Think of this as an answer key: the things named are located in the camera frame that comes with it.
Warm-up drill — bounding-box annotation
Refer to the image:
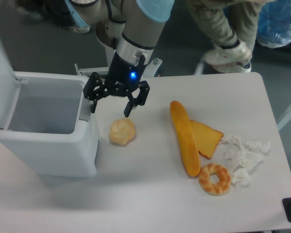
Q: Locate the blue plastic covered object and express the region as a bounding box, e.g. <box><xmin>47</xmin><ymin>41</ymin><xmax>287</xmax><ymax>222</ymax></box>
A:
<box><xmin>257</xmin><ymin>0</ymin><xmax>291</xmax><ymax>49</ymax></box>

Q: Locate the small crumpled white tissue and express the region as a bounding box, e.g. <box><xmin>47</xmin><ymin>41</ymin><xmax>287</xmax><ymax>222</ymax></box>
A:
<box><xmin>231</xmin><ymin>168</ymin><xmax>250</xmax><ymax>190</ymax></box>

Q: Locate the orange toast slice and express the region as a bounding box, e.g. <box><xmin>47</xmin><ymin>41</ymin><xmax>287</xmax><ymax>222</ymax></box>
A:
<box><xmin>190</xmin><ymin>120</ymin><xmax>224</xmax><ymax>159</ymax></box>

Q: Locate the round cream puff bread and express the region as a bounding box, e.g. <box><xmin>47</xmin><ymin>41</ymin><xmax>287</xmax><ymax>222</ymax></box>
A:
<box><xmin>108</xmin><ymin>118</ymin><xmax>135</xmax><ymax>145</ymax></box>

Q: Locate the long orange baguette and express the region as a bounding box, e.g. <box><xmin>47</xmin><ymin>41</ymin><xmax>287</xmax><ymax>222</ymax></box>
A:
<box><xmin>170</xmin><ymin>100</ymin><xmax>201</xmax><ymax>178</ymax></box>

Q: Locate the large crumpled white tissue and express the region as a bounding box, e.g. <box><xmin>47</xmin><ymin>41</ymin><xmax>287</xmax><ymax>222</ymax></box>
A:
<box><xmin>219</xmin><ymin>134</ymin><xmax>272</xmax><ymax>171</ymax></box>

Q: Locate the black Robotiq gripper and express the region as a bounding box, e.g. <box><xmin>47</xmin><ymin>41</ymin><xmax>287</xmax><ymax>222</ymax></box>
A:
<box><xmin>83</xmin><ymin>52</ymin><xmax>150</xmax><ymax>117</ymax></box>

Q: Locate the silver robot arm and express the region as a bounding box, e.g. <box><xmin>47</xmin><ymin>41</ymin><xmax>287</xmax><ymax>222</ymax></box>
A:
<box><xmin>67</xmin><ymin>0</ymin><xmax>174</xmax><ymax>117</ymax></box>

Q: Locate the twisted ring bread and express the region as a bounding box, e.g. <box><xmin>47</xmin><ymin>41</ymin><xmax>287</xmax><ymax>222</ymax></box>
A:
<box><xmin>198</xmin><ymin>163</ymin><xmax>231</xmax><ymax>196</ymax></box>

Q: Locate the person in khaki trousers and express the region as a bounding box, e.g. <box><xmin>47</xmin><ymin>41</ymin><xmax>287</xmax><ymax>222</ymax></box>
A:
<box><xmin>186</xmin><ymin>0</ymin><xmax>267</xmax><ymax>73</ymax></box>

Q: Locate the white plastic trash can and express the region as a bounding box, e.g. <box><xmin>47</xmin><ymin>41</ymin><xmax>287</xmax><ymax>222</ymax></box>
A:
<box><xmin>0</xmin><ymin>40</ymin><xmax>100</xmax><ymax>177</ymax></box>

